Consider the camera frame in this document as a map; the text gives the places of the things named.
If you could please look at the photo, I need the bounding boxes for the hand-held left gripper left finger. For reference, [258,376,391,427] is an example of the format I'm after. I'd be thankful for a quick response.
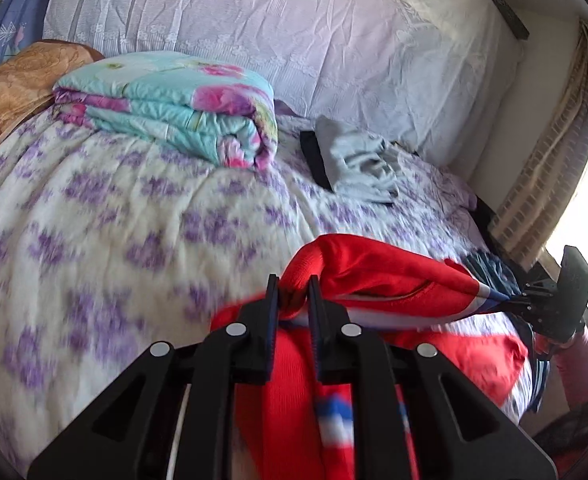
[26,274,281,480]

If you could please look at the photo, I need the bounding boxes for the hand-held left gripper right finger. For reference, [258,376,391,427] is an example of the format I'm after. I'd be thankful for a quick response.
[307,275,559,480]

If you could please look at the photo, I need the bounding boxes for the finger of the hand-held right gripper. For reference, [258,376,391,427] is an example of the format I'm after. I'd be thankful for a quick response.
[499,280,561,320]

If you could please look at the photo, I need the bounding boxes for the red pants with striped trim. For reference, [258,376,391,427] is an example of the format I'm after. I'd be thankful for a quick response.
[209,234,531,480]

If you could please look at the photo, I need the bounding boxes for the person's right forearm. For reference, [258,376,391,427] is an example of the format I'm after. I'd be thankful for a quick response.
[548,327,588,411]

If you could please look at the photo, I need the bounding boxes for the dark blue cloth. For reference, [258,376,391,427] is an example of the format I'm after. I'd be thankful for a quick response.
[463,251,546,411]

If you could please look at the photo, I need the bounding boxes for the dark object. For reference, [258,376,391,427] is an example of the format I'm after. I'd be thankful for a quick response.
[473,196,498,247]

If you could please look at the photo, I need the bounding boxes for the beige checked curtain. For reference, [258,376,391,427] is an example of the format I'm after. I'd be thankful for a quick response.
[489,20,588,271]

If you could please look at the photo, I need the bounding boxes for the person's dark red clothing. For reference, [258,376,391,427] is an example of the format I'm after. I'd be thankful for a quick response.
[531,400,588,478]

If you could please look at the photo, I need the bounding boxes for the black garment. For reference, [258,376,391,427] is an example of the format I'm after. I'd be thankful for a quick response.
[300,130,420,192]

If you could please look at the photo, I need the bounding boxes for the grey garment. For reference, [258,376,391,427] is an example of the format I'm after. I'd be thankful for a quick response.
[315,115,407,205]

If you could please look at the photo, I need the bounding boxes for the purple floral bed blanket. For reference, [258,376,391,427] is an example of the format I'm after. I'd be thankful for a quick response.
[0,105,540,480]

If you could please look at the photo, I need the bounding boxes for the folded turquoise floral quilt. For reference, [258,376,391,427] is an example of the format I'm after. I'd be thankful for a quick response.
[53,51,280,171]

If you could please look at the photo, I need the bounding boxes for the lilac lace headboard cover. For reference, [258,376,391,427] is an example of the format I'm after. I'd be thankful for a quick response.
[41,0,522,166]

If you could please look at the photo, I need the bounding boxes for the wooden headboard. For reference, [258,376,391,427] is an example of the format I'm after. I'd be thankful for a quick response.
[489,0,531,40]

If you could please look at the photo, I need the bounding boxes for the blue wall poster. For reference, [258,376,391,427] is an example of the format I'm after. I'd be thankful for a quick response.
[0,0,57,73]

